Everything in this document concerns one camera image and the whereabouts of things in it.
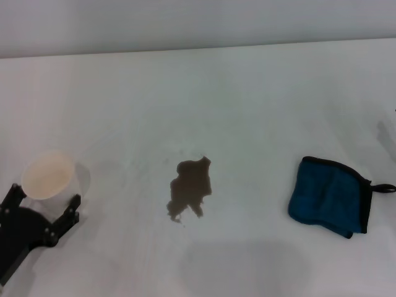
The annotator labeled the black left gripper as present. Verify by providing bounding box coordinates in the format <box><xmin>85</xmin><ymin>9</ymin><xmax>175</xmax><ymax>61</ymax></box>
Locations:
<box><xmin>0</xmin><ymin>183</ymin><xmax>82</xmax><ymax>287</ymax></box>

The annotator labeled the white paper cup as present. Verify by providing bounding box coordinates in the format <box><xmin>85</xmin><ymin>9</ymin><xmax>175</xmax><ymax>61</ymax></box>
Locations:
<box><xmin>20</xmin><ymin>149</ymin><xmax>92</xmax><ymax>218</ymax></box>

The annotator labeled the blue rag with black trim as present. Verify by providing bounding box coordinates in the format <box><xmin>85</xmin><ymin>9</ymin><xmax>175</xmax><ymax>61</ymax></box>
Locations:
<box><xmin>287</xmin><ymin>155</ymin><xmax>396</xmax><ymax>240</ymax></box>

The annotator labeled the black water stain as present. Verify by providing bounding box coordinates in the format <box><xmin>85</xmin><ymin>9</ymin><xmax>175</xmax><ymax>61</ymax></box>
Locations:
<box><xmin>165</xmin><ymin>156</ymin><xmax>213</xmax><ymax>223</ymax></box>

